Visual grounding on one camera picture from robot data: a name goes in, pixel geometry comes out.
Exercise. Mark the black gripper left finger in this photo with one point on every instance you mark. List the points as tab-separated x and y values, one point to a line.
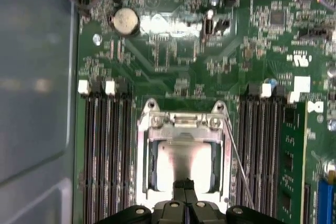
179	203

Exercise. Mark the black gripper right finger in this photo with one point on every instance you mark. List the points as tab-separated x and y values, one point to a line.
190	203

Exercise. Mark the silver CPU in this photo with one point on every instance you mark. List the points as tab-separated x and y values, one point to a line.
165	166

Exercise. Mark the metal CPU socket cover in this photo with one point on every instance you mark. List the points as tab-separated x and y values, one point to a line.
168	132

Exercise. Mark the CPU socket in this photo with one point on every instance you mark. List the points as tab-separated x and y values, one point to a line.
141	161

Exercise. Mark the black RAM slot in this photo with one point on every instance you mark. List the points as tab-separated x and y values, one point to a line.
114	155
90	155
256	142
244	142
102	155
269	142
126	155

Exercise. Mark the black expansion slot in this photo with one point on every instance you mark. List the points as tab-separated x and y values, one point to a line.
307	205

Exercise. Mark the blue expansion slot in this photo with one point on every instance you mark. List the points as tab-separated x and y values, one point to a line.
326	203

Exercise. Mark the green RAM stick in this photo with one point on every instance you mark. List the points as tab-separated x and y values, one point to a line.
291	155

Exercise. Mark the green motherboard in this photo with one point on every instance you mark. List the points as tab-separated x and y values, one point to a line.
223	82

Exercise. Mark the silver internal port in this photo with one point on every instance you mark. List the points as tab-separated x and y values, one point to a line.
210	24

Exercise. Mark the silver motherboard screw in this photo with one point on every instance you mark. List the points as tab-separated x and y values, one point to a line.
97	39

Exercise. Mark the silver coin battery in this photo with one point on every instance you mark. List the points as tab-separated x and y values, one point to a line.
126	20

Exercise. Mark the black square chip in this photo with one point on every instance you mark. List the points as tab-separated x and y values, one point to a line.
277	18

